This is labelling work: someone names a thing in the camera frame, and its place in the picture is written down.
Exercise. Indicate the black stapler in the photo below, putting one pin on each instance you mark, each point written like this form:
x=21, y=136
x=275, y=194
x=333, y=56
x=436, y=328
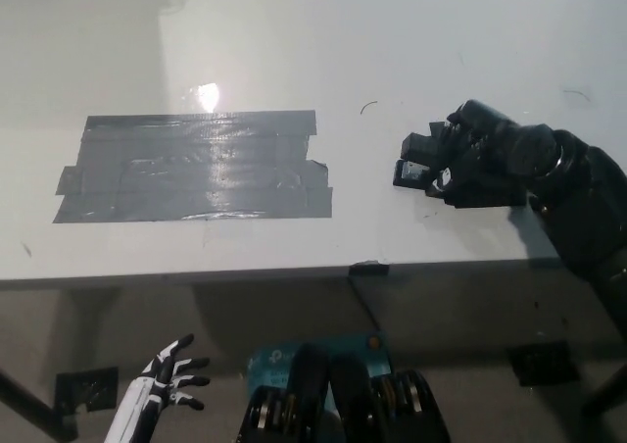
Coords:
x=416, y=146

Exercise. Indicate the black table leg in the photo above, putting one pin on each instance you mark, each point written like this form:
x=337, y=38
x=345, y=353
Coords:
x=29, y=406

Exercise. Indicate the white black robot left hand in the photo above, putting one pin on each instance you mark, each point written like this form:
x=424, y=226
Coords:
x=152, y=389

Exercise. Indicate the grey duct tape patch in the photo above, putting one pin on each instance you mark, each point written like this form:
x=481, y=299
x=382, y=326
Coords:
x=196, y=168

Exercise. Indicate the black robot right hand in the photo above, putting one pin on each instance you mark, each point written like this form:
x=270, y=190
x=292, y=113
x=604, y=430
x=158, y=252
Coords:
x=495, y=154

